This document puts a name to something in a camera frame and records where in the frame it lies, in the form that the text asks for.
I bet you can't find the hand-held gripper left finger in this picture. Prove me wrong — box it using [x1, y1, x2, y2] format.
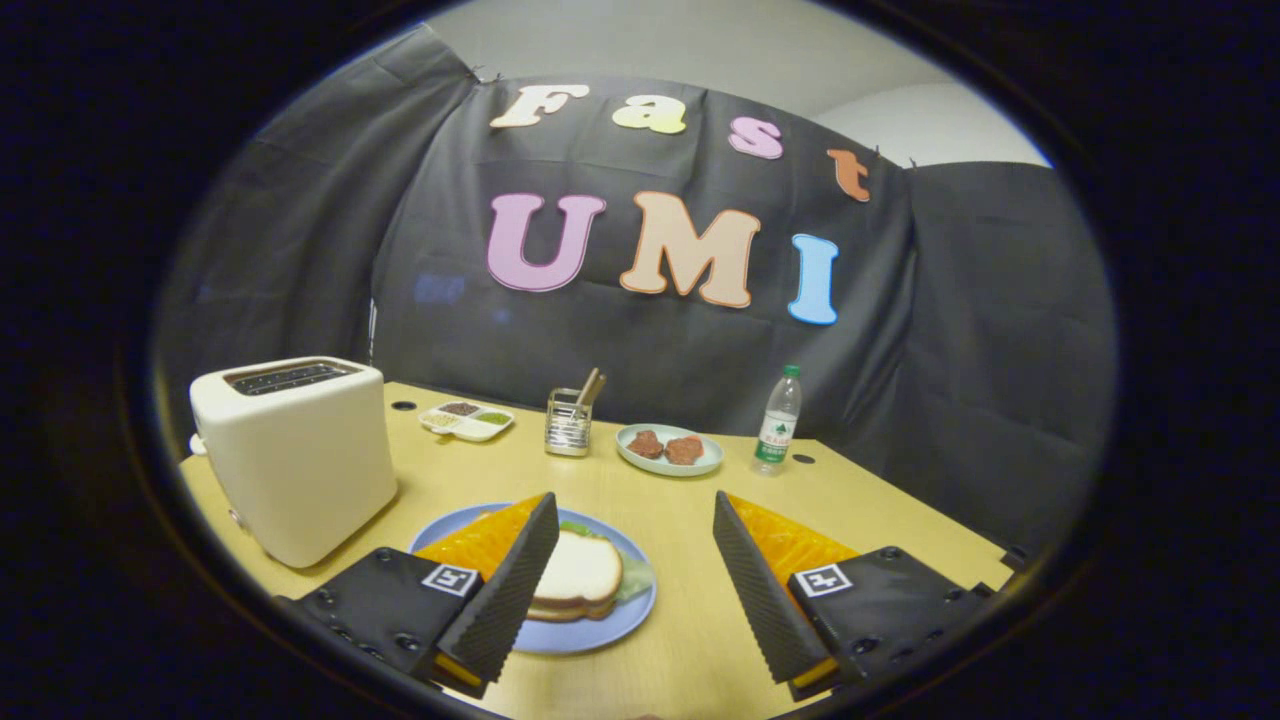
[275, 491, 562, 701]

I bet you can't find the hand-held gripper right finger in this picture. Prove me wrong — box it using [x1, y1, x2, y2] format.
[712, 489, 996, 701]

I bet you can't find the toasted bread slice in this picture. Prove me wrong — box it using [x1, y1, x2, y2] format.
[530, 530, 624, 608]

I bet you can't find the green lettuce leaf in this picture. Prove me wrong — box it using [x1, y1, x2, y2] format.
[558, 520, 654, 604]

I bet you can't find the plain bread slice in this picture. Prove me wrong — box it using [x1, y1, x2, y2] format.
[525, 598, 616, 624]

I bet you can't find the blue plate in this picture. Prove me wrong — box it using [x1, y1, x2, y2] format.
[408, 502, 658, 656]

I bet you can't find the pale green plate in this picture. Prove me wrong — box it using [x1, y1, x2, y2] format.
[615, 423, 724, 478]

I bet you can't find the clear plastic water bottle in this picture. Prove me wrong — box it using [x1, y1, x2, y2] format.
[752, 364, 804, 478]

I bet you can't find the white divided sauce dish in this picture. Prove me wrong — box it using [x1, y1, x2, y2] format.
[419, 400, 516, 443]

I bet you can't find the metal mesh utensil holder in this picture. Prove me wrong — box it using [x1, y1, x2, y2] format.
[545, 387, 593, 458]

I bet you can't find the white toaster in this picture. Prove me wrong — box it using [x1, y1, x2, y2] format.
[188, 355, 399, 571]

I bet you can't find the black backdrop cloth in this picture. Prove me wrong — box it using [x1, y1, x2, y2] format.
[155, 25, 1116, 561]

